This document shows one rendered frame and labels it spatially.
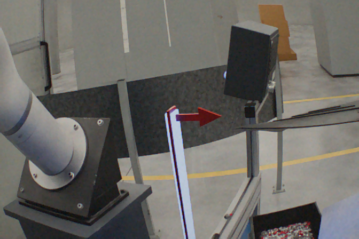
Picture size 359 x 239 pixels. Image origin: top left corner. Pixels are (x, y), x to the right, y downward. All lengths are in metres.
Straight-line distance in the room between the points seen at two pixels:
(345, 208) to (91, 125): 0.59
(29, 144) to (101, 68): 6.15
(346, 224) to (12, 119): 0.62
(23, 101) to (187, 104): 1.68
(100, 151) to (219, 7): 4.02
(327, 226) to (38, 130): 0.57
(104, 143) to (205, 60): 5.76
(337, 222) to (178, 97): 1.85
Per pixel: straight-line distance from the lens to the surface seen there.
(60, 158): 0.86
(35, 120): 0.79
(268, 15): 8.59
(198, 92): 2.36
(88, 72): 7.02
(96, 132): 0.90
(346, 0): 6.79
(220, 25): 4.80
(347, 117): 0.48
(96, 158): 0.86
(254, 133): 1.10
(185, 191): 0.60
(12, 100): 0.75
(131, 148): 2.32
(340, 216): 0.59
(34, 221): 0.89
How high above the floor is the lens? 1.33
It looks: 13 degrees down
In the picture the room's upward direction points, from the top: 7 degrees counter-clockwise
